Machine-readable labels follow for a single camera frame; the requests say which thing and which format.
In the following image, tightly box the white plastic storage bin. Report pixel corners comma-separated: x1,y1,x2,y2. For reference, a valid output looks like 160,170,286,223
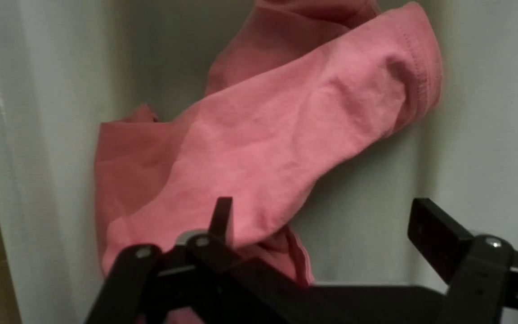
0,0,518,324

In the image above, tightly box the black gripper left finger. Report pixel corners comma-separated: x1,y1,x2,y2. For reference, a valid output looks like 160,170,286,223
84,196,356,324

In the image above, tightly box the pink cloth garment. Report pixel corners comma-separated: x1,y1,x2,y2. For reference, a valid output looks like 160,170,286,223
93,0,444,324

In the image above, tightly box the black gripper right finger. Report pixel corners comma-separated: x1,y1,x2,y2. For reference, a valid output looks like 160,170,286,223
406,196,518,324

